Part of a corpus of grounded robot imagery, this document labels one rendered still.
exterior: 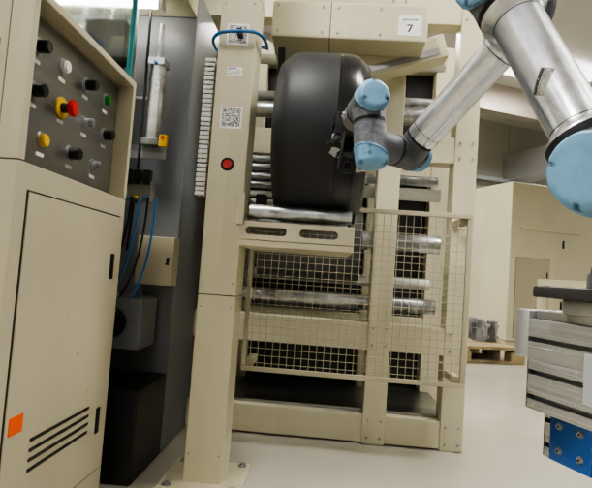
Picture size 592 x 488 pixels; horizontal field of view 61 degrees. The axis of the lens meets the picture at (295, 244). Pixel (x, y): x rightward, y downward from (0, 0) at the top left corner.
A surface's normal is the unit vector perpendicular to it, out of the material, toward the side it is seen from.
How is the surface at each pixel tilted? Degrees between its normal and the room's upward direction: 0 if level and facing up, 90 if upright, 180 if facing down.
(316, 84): 71
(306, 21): 90
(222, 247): 90
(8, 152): 90
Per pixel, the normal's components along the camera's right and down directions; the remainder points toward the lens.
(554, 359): -0.95, -0.09
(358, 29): -0.06, -0.07
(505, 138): 0.31, -0.04
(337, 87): -0.04, -0.35
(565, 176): -0.77, 0.03
